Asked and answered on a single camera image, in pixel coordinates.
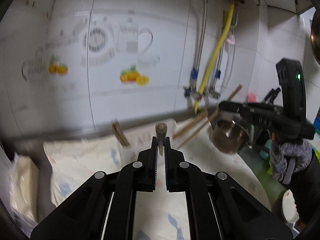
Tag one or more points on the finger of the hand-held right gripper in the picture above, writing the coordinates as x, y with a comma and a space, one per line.
272, 95
230, 107

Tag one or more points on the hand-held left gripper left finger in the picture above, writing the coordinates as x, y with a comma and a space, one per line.
155, 165

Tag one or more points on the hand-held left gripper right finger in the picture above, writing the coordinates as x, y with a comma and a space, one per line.
167, 170

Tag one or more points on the person's right forearm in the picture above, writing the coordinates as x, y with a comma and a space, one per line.
290, 160

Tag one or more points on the metal water valve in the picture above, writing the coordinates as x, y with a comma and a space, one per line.
214, 92

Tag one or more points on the metal bowl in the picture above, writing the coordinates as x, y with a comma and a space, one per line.
228, 137

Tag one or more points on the pink tag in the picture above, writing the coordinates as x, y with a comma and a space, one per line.
231, 40

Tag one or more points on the hanging metal pan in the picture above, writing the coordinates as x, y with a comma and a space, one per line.
316, 40

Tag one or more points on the printed quilted mat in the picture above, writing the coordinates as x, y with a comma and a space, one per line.
75, 160

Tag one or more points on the white plate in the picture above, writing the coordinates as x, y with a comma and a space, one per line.
290, 206

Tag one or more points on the wooden board in plastic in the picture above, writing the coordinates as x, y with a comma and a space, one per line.
23, 180

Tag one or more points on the clear plastic bag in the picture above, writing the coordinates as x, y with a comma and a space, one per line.
10, 212

